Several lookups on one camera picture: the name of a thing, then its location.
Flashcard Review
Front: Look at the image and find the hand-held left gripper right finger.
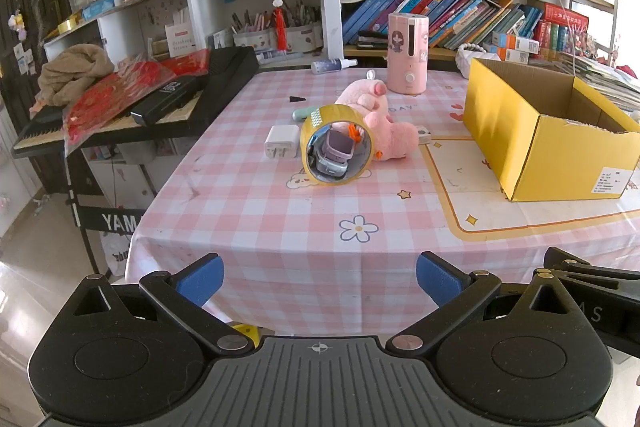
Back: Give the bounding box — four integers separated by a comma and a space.
387, 252, 583, 354

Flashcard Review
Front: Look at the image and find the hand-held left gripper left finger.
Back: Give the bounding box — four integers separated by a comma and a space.
64, 253, 253, 355

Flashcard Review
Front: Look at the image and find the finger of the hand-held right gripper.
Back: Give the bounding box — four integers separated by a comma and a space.
544, 247, 640, 293

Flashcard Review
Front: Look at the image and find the pink plush with orange feet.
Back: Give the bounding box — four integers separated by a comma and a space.
350, 109, 419, 160

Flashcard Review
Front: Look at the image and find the white charger plug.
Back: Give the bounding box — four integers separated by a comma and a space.
264, 125, 301, 159

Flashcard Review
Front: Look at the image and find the yellow cardboard box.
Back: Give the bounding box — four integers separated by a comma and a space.
462, 57, 640, 202

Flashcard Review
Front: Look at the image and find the purple grey smartwatch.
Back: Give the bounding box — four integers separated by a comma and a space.
312, 129, 357, 178

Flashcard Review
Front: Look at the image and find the yellow tape roll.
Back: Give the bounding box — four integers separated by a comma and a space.
299, 104, 377, 188

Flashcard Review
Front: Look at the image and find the light pink plush with paws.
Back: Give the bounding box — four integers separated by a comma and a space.
334, 78, 388, 115

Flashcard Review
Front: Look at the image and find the white cartoon desk mat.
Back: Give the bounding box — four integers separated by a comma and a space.
419, 138, 640, 249

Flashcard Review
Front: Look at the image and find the white plastic bag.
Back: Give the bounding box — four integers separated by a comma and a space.
100, 232, 133, 278

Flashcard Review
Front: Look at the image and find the black keyboard stand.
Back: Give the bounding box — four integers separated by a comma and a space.
65, 147, 151, 278

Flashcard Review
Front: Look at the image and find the pink checkered tablecloth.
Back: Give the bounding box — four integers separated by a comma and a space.
125, 64, 640, 338

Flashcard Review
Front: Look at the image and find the black long case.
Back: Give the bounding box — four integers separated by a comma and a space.
131, 76, 201, 126

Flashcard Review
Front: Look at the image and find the stack of papers and magazines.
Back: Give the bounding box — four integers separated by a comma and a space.
555, 54, 640, 118

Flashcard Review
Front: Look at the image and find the red plastic bag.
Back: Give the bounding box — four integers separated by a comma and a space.
62, 48, 212, 155

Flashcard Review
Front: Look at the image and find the black electronic keyboard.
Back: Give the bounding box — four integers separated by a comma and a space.
11, 46, 261, 158

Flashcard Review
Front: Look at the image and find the white quilted pearl handbag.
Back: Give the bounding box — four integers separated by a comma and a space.
456, 43, 501, 80

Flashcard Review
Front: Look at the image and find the orange and white carton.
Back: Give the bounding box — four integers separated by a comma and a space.
497, 48, 531, 65
492, 32, 541, 54

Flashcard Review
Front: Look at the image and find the pink cylindrical humidifier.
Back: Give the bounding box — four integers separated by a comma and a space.
387, 12, 430, 96

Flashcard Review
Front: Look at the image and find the small spray bottle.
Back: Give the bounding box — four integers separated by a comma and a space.
311, 57, 359, 75

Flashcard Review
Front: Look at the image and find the brown cloth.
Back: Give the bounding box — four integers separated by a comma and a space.
30, 44, 116, 118

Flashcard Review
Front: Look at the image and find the patterned pen holder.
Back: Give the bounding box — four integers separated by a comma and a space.
232, 24, 273, 48
287, 22, 323, 52

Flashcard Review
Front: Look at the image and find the red boxed book set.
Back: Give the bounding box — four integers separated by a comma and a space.
537, 3, 583, 55

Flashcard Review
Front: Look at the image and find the row of leaning colourful books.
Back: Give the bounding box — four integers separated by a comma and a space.
341, 0, 543, 50

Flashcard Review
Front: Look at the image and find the red hanging ornament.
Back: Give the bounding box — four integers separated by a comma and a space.
272, 0, 290, 52

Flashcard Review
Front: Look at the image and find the white desk shelf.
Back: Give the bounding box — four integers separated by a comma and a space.
42, 0, 326, 68

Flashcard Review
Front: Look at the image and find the blue tissue packet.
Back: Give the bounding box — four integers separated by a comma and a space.
82, 0, 123, 20

